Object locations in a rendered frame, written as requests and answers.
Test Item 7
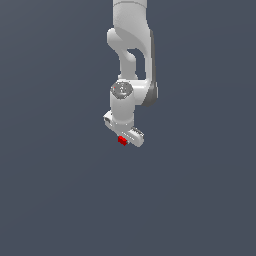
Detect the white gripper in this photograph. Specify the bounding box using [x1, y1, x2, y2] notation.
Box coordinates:
[102, 110, 146, 148]

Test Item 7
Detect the red cube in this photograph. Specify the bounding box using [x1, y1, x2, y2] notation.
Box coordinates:
[117, 135, 129, 147]

